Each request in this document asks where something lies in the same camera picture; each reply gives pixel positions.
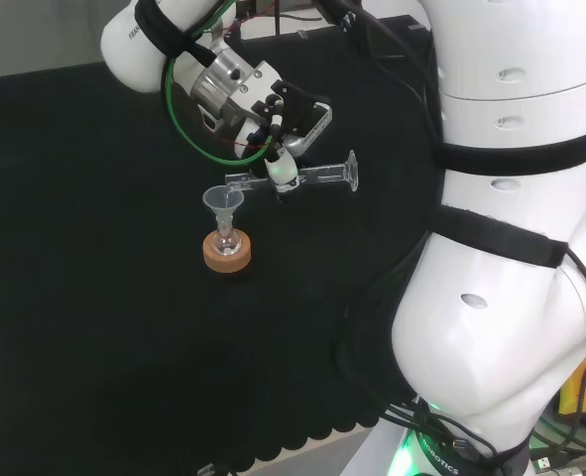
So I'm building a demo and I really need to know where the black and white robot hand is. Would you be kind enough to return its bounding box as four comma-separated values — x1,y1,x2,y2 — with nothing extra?
200,61,306,204

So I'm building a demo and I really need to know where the clear graduated cylinder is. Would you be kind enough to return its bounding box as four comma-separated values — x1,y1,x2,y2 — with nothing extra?
224,150,361,194

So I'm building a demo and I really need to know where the clear glass round-bottom flask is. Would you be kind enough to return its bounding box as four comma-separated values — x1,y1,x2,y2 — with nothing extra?
211,217,240,257

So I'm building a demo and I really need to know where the clear plastic funnel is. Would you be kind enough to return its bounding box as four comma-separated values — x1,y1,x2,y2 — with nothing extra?
201,184,246,234

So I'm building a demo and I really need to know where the black bench cloth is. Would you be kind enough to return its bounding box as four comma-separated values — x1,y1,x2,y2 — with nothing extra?
0,14,447,468

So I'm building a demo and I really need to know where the yellow stop button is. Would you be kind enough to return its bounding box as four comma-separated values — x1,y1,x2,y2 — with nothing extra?
556,346,586,423

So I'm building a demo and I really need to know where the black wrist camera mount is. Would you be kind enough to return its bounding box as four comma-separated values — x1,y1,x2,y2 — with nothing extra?
270,80,333,158

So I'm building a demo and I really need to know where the green cable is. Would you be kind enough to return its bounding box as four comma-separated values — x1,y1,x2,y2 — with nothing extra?
160,0,275,168

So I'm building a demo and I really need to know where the brown cork ring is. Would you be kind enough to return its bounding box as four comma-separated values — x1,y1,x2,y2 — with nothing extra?
201,231,252,275

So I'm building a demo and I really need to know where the black cable bundle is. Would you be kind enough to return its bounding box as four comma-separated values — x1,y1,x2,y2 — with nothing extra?
314,0,447,165

